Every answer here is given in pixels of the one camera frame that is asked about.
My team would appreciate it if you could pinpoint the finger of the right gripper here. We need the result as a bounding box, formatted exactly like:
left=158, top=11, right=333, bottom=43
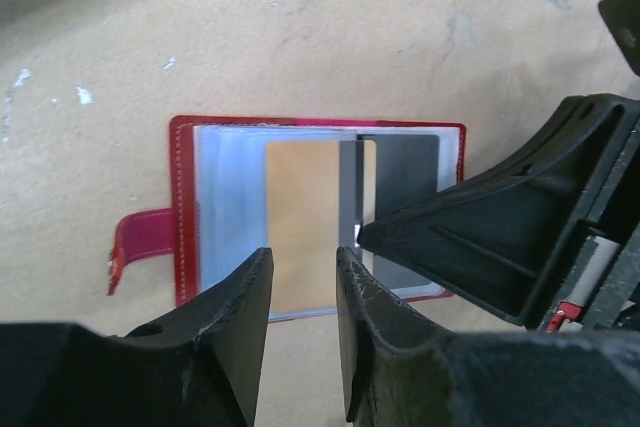
left=598, top=0, right=640, bottom=76
left=358, top=94, right=639, bottom=330

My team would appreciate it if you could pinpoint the red leather card holder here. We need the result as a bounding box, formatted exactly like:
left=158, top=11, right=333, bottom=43
left=109, top=115, right=466, bottom=304

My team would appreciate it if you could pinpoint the dark grey card in holder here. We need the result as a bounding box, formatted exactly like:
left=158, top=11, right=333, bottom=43
left=361, top=134, right=443, bottom=299

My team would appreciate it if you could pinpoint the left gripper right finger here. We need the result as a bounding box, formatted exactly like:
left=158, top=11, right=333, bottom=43
left=336, top=247, right=639, bottom=426

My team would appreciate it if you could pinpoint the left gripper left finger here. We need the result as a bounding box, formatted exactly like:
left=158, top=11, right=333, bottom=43
left=1, top=248, right=273, bottom=426

